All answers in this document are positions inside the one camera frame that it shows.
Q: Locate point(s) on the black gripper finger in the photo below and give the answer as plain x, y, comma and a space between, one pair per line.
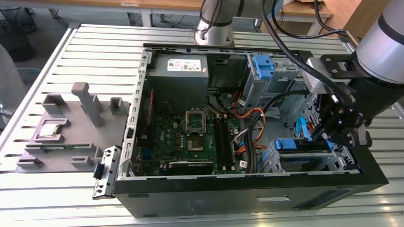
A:
347, 137
338, 116

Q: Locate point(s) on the hard disk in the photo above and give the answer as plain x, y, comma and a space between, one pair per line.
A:
311, 145

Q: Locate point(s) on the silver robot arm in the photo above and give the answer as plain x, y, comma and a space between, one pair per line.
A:
384, 47

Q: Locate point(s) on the metal disk bay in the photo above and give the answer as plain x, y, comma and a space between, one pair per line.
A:
315, 154

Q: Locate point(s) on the metal drive cage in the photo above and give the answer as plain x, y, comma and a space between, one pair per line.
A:
255, 92

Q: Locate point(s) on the blue drive cage latch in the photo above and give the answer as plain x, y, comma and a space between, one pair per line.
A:
262, 68

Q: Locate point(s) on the wooden cabinet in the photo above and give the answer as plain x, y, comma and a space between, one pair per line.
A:
354, 14

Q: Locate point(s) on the black RAM slot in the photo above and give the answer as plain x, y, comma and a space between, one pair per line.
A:
220, 142
228, 142

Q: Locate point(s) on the black plastic fan housing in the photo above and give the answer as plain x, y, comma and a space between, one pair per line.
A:
227, 75

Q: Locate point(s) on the black PC case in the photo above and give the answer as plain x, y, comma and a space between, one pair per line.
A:
252, 196

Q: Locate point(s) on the wooden desk white legs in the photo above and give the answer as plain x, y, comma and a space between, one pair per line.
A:
104, 2
303, 13

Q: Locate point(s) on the CPU socket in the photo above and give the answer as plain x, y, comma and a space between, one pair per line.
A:
195, 144

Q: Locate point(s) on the black graphics card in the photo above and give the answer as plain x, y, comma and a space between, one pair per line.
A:
190, 165

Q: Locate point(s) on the grey power supply unit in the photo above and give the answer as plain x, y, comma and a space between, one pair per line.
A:
176, 89

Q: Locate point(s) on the green motherboard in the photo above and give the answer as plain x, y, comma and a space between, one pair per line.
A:
167, 142

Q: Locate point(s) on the grey parts rack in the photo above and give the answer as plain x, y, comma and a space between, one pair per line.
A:
79, 139

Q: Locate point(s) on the green RAM stick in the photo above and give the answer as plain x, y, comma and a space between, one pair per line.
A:
60, 147

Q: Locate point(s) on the silver CPU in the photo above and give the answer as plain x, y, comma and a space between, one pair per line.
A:
48, 130

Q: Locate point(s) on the black mesh bin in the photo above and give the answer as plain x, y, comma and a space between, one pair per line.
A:
19, 49

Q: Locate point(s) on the person in white shirt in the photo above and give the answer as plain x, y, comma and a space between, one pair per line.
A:
10, 82

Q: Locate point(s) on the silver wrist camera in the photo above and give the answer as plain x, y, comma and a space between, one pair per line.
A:
314, 78

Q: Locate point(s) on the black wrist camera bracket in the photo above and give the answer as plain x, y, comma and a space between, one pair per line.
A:
328, 61

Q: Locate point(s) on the metal expansion slot bracket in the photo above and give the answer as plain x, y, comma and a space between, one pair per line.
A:
108, 165

